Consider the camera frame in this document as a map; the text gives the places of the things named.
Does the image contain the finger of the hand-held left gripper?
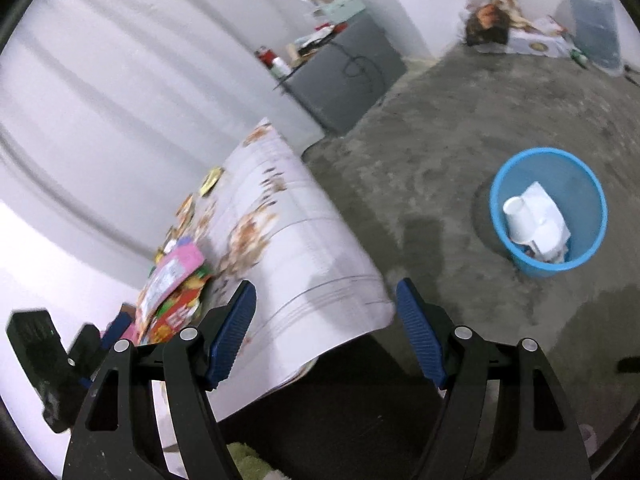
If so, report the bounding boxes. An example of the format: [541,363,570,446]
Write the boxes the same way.
[101,314,133,349]
[67,325,103,386]

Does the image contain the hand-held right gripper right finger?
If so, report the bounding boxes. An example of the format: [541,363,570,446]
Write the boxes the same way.
[395,277,593,480]

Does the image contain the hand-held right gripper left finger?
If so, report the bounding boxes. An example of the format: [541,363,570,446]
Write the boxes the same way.
[61,280,258,480]

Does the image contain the red and green snack bag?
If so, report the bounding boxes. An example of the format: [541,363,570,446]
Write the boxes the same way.
[137,267,214,346]

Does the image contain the orange and pink snack bag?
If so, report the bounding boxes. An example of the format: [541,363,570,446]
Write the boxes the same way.
[135,242,207,331]

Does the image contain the white paper cup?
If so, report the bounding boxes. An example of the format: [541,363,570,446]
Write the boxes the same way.
[502,196,537,246]

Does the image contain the white paper sheet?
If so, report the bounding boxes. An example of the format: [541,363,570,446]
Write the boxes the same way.
[520,181,572,264]

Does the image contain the blue plastic trash bin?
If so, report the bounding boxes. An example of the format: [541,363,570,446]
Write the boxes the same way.
[489,147,609,279]

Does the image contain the floral tablecloth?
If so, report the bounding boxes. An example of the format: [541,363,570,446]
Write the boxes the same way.
[150,117,396,411]

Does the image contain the green fuzzy cushion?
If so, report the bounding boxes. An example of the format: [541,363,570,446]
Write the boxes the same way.
[227,441,273,480]

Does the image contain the orange snack packet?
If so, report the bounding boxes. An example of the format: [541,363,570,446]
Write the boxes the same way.
[175,192,196,227]

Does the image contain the yellow snack packet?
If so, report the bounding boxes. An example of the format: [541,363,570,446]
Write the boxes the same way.
[199,167,225,197]

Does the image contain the grey cabinet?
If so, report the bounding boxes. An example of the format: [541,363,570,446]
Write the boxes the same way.
[272,12,407,136]

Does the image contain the white printed box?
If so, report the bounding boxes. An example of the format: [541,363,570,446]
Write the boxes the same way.
[507,16,574,59]

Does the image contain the dark snack bag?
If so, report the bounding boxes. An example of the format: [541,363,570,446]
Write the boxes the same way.
[465,4,512,46]

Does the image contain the pale green box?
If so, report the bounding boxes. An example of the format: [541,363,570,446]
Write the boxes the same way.
[315,0,367,24]

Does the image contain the blue water jug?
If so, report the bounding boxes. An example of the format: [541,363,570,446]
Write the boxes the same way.
[565,0,622,74]

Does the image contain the black cable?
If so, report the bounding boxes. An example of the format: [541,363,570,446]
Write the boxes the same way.
[330,42,388,96]

